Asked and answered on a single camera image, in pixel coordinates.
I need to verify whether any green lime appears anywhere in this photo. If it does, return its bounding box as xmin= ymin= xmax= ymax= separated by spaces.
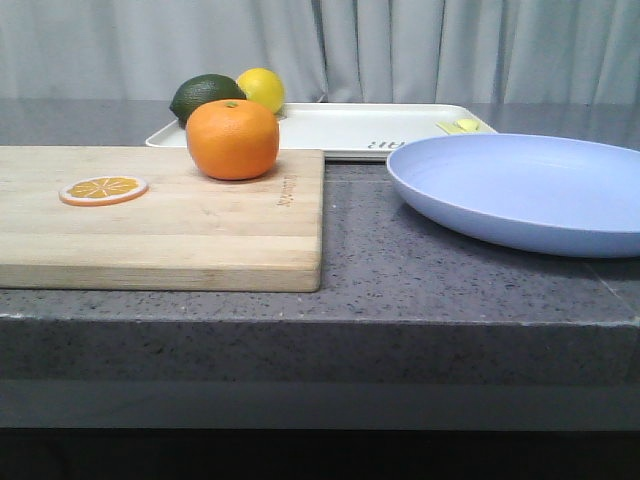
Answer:
xmin=169 ymin=73 xmax=246 ymax=129

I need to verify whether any whole orange fruit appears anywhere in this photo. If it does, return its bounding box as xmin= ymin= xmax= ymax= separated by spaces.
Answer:
xmin=185 ymin=99 xmax=280 ymax=181

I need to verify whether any yellow lemon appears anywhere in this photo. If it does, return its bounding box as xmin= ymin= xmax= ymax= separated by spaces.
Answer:
xmin=236 ymin=68 xmax=285 ymax=114

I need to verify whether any grey white curtain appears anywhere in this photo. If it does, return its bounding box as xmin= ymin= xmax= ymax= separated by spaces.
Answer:
xmin=1 ymin=1 xmax=639 ymax=105

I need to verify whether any cream rectangular tray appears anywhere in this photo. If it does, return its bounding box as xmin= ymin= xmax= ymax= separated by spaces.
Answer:
xmin=145 ymin=102 xmax=498 ymax=162

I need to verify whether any light blue round plate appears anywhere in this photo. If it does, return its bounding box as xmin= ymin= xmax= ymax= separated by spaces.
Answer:
xmin=386 ymin=134 xmax=639 ymax=258

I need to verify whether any wooden cutting board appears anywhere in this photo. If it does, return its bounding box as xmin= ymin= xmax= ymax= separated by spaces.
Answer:
xmin=1 ymin=146 xmax=324 ymax=292

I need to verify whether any yellow plastic spoon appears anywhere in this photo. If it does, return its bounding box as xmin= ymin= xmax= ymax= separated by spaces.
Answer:
xmin=453 ymin=118 xmax=480 ymax=132

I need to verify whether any orange slice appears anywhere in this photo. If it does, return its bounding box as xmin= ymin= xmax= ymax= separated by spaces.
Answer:
xmin=58 ymin=176 xmax=149 ymax=207

